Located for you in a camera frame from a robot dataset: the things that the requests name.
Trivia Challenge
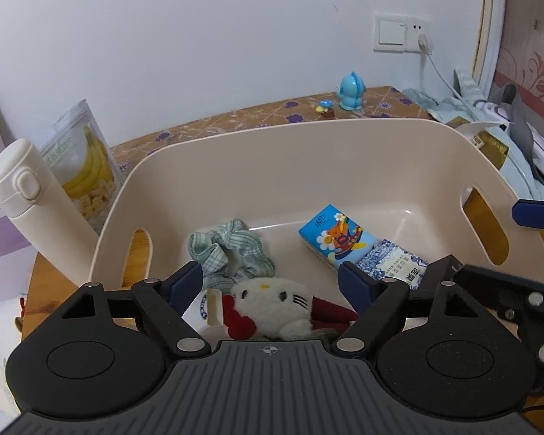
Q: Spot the gold packet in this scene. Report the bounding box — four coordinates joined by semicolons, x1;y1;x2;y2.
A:
451;118;511;169

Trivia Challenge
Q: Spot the white plug with cable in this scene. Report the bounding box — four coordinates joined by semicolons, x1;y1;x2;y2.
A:
417;34;481;114

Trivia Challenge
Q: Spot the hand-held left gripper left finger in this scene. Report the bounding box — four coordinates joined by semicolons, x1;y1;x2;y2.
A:
54;261;211;358

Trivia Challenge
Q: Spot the blue white patterned tissue pack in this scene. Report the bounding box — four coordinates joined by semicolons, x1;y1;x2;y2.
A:
356;239;431;291

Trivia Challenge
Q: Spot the black rectangular box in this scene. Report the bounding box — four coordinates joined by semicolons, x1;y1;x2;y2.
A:
419;255;464;291

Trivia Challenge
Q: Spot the green checked scrunchie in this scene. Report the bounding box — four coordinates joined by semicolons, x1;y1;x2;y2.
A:
187;218;276;291

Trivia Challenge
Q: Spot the white cat plush toy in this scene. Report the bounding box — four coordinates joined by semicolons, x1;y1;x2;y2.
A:
222;276;359;340

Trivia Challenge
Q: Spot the beige plastic storage basket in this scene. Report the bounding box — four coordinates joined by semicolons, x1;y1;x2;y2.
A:
88;118;544;347

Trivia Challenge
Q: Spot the blue cartoon tissue pack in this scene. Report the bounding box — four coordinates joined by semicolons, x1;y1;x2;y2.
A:
298;204;379;273

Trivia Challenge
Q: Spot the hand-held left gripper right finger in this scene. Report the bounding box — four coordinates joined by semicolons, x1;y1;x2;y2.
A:
332;263;488;358

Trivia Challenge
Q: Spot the white cup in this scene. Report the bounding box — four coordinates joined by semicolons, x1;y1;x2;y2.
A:
181;287;228;328

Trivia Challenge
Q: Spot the white wall switch socket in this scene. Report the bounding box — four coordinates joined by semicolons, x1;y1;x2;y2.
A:
373;13;433;55

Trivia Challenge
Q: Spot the blue toy figure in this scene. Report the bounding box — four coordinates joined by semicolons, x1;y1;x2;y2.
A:
337;71;367;112

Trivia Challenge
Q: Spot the banana chip pouch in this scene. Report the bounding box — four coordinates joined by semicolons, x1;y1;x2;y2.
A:
38;99;123;233

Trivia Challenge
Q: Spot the white and purple panel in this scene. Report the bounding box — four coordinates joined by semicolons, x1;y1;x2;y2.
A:
0;70;44;302

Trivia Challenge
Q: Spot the grey strap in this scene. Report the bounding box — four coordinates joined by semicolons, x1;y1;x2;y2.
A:
487;84;542;179

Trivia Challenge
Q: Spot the cream curved frame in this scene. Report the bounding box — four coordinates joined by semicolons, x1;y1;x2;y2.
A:
474;0;508;96

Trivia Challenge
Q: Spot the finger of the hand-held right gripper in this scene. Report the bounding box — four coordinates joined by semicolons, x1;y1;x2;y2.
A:
456;265;544;374
511;198;544;232

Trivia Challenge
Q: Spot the white insulated bottle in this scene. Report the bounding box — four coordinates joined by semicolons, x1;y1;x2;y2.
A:
0;139;99;282

